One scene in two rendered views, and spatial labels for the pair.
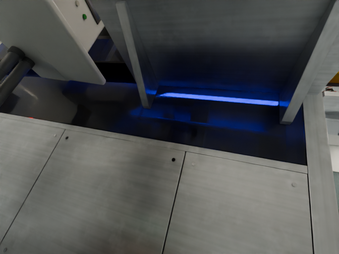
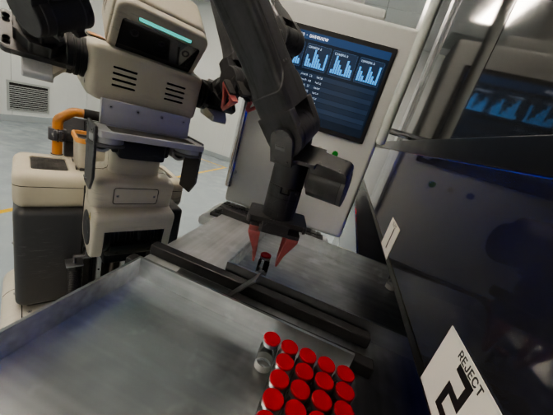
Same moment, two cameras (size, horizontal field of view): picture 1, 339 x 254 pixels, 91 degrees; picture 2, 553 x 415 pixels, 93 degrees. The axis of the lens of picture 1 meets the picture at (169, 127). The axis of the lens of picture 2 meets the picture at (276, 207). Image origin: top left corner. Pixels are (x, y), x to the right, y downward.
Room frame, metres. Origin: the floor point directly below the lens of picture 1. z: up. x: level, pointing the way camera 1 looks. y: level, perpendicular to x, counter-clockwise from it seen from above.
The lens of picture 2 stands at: (0.31, -0.41, 1.17)
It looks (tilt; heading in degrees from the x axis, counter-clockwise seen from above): 18 degrees down; 82
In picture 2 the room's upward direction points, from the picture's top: 17 degrees clockwise
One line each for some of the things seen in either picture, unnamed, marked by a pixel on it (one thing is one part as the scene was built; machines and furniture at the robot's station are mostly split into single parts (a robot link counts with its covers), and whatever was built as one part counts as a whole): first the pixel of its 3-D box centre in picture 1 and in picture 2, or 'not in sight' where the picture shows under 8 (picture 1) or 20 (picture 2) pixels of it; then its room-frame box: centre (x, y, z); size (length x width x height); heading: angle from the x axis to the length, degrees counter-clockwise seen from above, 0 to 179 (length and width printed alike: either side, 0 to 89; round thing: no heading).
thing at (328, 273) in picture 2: not in sight; (323, 272); (0.51, 0.07, 0.90); 0.34 x 0.26 x 0.04; 161
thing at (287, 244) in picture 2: not in sight; (275, 241); (0.39, 0.03, 0.96); 0.07 x 0.07 x 0.09; 86
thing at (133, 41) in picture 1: (136, 65); not in sight; (0.46, 0.17, 0.80); 0.34 x 0.03 x 0.13; 161
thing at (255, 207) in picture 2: not in sight; (281, 204); (0.38, 0.03, 1.03); 0.10 x 0.07 x 0.07; 176
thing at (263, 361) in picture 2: not in sight; (267, 352); (0.38, -0.17, 0.91); 0.02 x 0.02 x 0.05
